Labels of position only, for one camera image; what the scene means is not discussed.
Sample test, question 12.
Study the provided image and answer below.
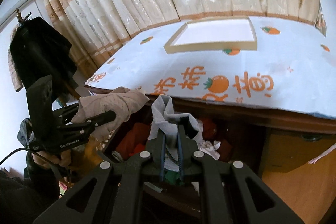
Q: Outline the white perforated bra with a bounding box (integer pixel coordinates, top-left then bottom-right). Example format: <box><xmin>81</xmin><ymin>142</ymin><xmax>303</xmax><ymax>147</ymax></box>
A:
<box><xmin>195</xmin><ymin>118</ymin><xmax>221</xmax><ymax>160</ymax></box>

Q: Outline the shallow gold cardboard tray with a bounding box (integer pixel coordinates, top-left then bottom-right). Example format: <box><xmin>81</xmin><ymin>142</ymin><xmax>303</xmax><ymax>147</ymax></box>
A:
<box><xmin>164</xmin><ymin>16</ymin><xmax>257</xmax><ymax>54</ymax></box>

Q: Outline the bright red underwear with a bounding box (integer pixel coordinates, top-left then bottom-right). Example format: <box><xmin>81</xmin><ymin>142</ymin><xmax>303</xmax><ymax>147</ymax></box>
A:
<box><xmin>116</xmin><ymin>123</ymin><xmax>150</xmax><ymax>160</ymax></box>

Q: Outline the wooden coat rack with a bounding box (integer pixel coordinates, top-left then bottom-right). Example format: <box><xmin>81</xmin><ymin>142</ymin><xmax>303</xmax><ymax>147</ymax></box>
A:
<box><xmin>15</xmin><ymin>9</ymin><xmax>32</xmax><ymax>26</ymax></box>

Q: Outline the green underwear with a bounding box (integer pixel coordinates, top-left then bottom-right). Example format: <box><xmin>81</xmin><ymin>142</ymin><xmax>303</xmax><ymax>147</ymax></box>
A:
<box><xmin>164</xmin><ymin>169</ymin><xmax>183</xmax><ymax>186</ymax></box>

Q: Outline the black garment on rack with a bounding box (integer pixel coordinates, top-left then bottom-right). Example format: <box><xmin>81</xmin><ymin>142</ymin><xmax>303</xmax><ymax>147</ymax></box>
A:
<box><xmin>8</xmin><ymin>16</ymin><xmax>78</xmax><ymax>94</ymax></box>

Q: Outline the white tablecloth with orange fruit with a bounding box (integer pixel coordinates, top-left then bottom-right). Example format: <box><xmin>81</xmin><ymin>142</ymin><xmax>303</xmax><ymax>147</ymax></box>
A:
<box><xmin>86</xmin><ymin>16</ymin><xmax>335</xmax><ymax>119</ymax></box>

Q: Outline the beige grey underwear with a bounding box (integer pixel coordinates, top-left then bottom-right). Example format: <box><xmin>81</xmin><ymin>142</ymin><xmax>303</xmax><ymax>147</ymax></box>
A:
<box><xmin>71</xmin><ymin>87</ymin><xmax>149</xmax><ymax>141</ymax></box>

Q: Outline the dark wooden desk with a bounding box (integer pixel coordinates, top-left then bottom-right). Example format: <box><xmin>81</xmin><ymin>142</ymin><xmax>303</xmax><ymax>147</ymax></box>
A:
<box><xmin>85</xmin><ymin>84</ymin><xmax>336</xmax><ymax>177</ymax></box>

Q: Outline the person's left hand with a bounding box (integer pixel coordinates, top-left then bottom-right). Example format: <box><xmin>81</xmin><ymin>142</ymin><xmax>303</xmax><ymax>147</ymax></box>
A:
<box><xmin>33</xmin><ymin>150</ymin><xmax>71</xmax><ymax>168</ymax></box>

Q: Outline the grey white underwear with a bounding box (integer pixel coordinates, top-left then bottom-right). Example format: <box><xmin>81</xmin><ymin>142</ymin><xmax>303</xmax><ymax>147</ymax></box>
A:
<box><xmin>148</xmin><ymin>94</ymin><xmax>203</xmax><ymax>172</ymax></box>

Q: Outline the black cable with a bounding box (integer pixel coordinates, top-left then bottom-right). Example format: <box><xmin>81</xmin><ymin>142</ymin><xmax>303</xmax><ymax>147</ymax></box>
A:
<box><xmin>0</xmin><ymin>147</ymin><xmax>66</xmax><ymax>183</ymax></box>

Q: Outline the pink striped cloth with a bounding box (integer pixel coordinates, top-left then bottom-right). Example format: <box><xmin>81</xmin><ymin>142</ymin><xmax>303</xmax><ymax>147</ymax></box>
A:
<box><xmin>308</xmin><ymin>143</ymin><xmax>336</xmax><ymax>164</ymax></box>

